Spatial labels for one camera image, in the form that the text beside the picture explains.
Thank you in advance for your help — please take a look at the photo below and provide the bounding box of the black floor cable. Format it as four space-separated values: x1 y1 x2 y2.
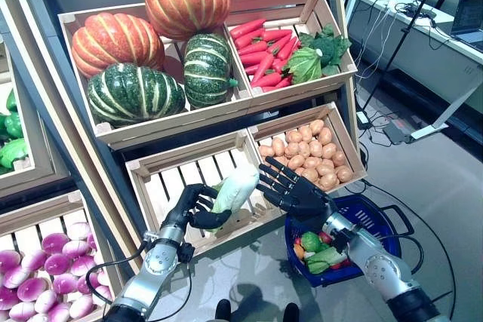
350 180 454 311

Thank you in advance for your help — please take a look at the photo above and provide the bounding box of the wooden slat pepper crate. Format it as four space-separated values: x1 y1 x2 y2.
0 33 38 187

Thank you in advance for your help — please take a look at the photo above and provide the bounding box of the green striped pumpkin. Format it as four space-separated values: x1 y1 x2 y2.
183 32 239 109
87 62 187 127

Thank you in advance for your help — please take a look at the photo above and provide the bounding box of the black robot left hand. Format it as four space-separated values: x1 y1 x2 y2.
165 183 233 233

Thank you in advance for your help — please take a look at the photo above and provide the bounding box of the black robot left foot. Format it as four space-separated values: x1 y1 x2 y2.
214 298 232 322

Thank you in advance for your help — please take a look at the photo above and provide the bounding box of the wooden slat carrot crate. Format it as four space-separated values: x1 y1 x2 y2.
224 0 358 99

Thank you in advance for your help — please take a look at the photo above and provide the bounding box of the dark laptop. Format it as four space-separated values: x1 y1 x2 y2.
451 0 483 42

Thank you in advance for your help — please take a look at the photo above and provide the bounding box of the wooden slat potato crate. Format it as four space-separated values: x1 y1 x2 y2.
247 102 369 193

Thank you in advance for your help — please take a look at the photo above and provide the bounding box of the black power adapter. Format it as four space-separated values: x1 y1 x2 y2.
355 111 373 130

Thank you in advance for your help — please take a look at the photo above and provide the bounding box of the dark green leafy vegetable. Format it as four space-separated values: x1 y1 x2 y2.
297 23 352 77

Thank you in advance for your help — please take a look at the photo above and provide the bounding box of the black metal stand pole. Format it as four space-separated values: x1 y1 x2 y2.
361 0 448 111

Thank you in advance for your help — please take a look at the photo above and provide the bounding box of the wooden slat cabbage crate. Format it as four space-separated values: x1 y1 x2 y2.
125 129 288 259

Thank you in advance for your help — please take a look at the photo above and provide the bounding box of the black robot foot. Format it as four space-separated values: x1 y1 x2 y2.
282 302 300 322
214 298 232 322

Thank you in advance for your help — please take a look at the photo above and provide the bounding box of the black robot right foot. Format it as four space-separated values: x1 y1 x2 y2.
282 302 300 322

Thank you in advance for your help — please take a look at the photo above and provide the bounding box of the blue plastic shopping basket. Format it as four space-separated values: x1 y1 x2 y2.
284 194 403 288

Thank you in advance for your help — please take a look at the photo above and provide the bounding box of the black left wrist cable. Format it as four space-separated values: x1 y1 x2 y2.
85 241 152 302

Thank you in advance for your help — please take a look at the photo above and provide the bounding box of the wooden slat turnip crate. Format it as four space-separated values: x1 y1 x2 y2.
0 189 133 322

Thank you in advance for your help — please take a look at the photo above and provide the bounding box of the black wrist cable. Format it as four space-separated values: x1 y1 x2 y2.
379 234 426 274
85 241 152 302

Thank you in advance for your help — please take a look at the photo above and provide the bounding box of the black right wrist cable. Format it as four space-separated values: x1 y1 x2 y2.
379 234 426 274

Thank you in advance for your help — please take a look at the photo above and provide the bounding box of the wooden slat pumpkin crate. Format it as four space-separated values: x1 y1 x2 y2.
57 1 254 140

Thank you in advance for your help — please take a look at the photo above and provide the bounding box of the white desk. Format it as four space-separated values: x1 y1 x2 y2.
346 0 483 140

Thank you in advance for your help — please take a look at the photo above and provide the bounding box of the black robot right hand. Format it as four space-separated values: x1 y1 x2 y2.
257 155 338 227

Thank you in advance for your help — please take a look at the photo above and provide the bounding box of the light green leafy cabbage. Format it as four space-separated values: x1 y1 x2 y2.
282 47 324 85

